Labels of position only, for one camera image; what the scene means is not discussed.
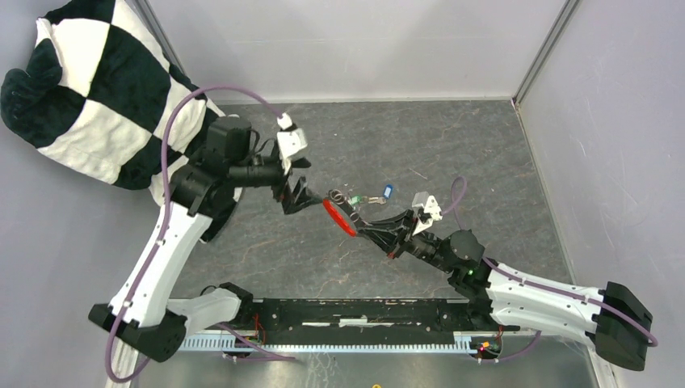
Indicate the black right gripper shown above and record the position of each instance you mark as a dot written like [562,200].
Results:
[394,234]

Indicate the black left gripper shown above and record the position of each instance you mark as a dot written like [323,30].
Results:
[296,200]

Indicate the keys with blue tag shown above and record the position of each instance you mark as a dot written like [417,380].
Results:
[383,198]

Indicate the metal key holder red handle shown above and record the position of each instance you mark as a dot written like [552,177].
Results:
[342,213]

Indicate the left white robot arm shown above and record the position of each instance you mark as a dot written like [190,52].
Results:
[203,195]

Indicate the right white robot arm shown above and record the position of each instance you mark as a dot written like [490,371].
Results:
[611,319]

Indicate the keys with green tag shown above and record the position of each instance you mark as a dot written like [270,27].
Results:
[356,201]

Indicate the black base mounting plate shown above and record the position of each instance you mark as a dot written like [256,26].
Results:
[370,321]

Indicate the checkered black white plush cloth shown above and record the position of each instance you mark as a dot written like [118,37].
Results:
[99,96]

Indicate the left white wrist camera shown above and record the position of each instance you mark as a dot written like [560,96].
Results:
[291,142]

